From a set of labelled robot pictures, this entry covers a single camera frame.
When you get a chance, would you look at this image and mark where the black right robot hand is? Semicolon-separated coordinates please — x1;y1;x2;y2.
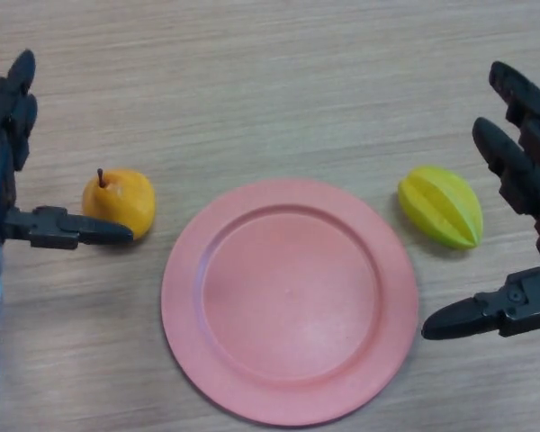
421;60;540;342

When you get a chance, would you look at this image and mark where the yellow pear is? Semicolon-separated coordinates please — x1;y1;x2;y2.
81;167;157;240

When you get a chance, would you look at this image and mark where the pink round plate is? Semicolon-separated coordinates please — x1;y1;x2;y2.
160;178;419;428

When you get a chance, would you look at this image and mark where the yellow-green starfruit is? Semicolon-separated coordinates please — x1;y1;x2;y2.
397;165;484;250

